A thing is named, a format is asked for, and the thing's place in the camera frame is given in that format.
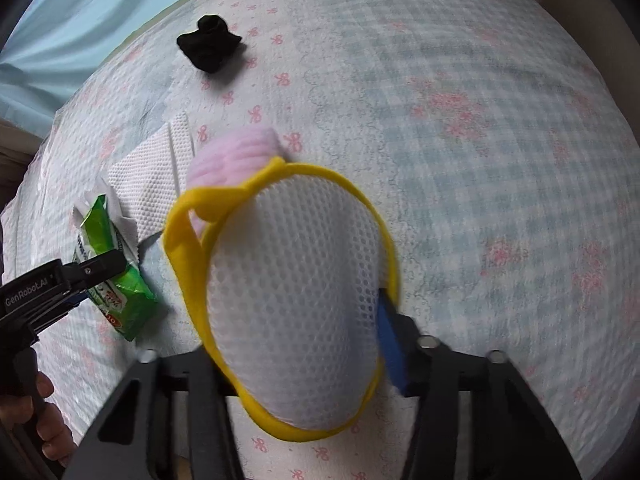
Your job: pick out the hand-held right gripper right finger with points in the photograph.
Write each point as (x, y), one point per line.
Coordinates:
(389, 340)

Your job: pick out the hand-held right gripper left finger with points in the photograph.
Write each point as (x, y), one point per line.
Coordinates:
(200, 395)

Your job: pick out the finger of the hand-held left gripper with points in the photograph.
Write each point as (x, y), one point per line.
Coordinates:
(97, 266)

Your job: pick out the green tissue packet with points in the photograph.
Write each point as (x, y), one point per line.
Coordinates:
(116, 290)

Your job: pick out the white mesh yellow-trimmed laundry bag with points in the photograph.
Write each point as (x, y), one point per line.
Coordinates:
(295, 295)

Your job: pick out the pink fluffy cloth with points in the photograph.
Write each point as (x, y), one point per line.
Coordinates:
(235, 160)

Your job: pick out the person's left hand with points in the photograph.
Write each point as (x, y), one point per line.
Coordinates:
(45, 430)

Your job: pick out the white paper towel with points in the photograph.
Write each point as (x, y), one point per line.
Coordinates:
(150, 185)

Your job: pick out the floral checked bed sheet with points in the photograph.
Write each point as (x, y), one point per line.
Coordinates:
(400, 160)

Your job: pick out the light blue curtain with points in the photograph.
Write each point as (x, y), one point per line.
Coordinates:
(75, 25)

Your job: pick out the black sock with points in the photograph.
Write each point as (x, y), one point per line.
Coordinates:
(210, 44)

